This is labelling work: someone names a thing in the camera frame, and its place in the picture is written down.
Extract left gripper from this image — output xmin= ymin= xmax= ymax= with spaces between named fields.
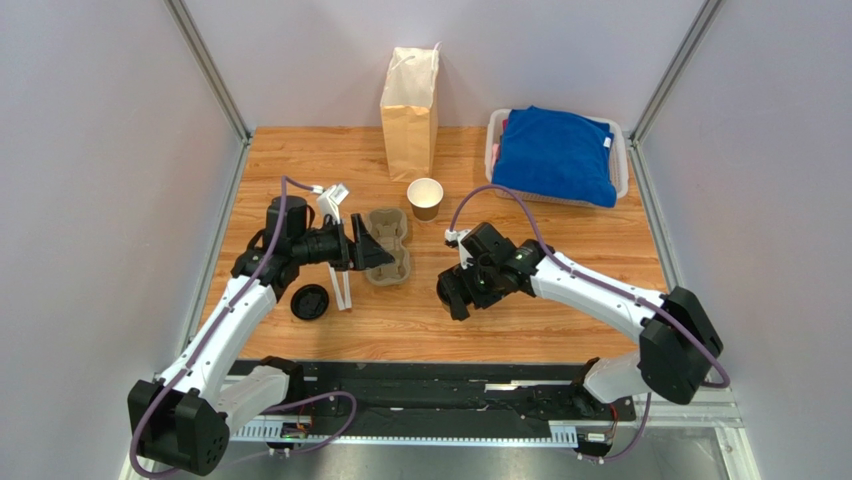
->
xmin=292 ymin=214 xmax=394 ymax=272

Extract grey pulp cup carrier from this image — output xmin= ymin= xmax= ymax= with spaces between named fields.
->
xmin=365 ymin=208 xmax=411 ymax=287

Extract paper coffee cup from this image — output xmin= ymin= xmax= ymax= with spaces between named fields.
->
xmin=406 ymin=178 xmax=444 ymax=222

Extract brown paper bag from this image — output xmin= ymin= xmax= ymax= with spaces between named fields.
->
xmin=380 ymin=42 xmax=442 ymax=182

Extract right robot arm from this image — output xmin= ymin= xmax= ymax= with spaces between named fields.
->
xmin=436 ymin=222 xmax=723 ymax=405

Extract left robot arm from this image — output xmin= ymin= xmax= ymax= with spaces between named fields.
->
xmin=128 ymin=195 xmax=394 ymax=479

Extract white wrapped straw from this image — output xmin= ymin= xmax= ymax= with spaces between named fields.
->
xmin=340 ymin=271 xmax=352 ymax=310
xmin=328 ymin=266 xmax=346 ymax=310

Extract blue folded towel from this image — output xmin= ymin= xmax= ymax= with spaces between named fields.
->
xmin=491 ymin=106 xmax=617 ymax=208

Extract white plastic basket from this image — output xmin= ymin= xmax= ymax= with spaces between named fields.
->
xmin=484 ymin=109 xmax=629 ymax=208

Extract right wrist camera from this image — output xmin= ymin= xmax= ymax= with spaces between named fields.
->
xmin=445 ymin=229 xmax=472 ymax=269

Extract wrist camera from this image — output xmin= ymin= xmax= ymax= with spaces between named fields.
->
xmin=316 ymin=183 xmax=349 ymax=225
xmin=445 ymin=229 xmax=472 ymax=269

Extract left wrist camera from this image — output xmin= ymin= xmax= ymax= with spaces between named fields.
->
xmin=316 ymin=183 xmax=349 ymax=225

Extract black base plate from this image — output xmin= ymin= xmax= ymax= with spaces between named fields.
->
xmin=179 ymin=359 xmax=707 ymax=441

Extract aluminium frame rail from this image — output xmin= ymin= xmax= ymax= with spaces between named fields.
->
xmin=139 ymin=372 xmax=743 ymax=449

